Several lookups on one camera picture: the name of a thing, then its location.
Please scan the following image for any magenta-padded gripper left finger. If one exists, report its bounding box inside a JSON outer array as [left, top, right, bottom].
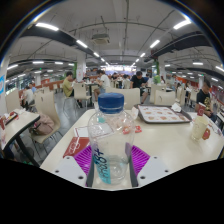
[[52, 144, 98, 188]]

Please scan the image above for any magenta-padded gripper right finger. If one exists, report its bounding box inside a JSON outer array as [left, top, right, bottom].
[[128, 144, 171, 188]]

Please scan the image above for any clear blue-capped water bottle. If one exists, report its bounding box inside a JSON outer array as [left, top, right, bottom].
[[87, 92, 136, 186]]

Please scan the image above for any red paper packet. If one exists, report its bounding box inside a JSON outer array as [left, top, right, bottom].
[[63, 136, 90, 158]]

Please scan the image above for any white paper sheet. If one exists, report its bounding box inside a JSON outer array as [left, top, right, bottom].
[[73, 125, 90, 138]]

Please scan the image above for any pink backpack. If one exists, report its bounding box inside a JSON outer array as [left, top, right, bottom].
[[31, 114, 55, 136]]

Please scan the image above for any brown food tray with menu paper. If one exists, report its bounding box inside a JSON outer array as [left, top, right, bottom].
[[134, 103, 193, 125]]

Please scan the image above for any crumpled white napkin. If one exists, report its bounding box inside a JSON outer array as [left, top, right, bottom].
[[170, 102, 183, 113]]

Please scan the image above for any cream neighbouring table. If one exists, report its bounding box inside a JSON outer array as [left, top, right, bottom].
[[0, 109, 41, 168]]

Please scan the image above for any cream chair with round hole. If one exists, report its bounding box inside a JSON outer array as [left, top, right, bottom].
[[154, 89, 177, 107], [105, 87, 141, 110]]

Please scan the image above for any group of cream chairs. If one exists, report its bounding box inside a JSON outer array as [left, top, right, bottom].
[[4, 81, 198, 108]]

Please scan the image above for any person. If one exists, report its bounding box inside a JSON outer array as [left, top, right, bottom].
[[62, 71, 75, 98], [129, 70, 149, 104], [94, 69, 111, 101], [20, 85, 36, 111], [195, 79, 218, 123]]

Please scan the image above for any ceiling air conditioner unit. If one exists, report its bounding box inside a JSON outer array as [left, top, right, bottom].
[[91, 33, 111, 45]]

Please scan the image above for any group of ceiling lights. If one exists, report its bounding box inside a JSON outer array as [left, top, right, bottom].
[[6, 18, 224, 83]]

